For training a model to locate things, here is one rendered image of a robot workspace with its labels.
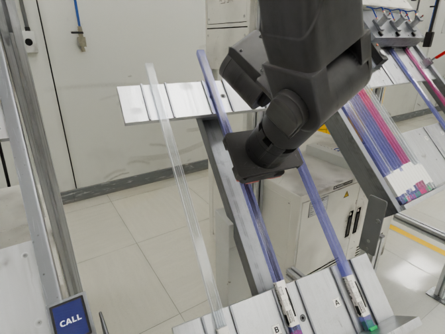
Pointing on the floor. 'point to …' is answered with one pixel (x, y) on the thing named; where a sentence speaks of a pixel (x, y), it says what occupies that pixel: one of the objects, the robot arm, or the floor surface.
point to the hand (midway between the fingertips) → (242, 174)
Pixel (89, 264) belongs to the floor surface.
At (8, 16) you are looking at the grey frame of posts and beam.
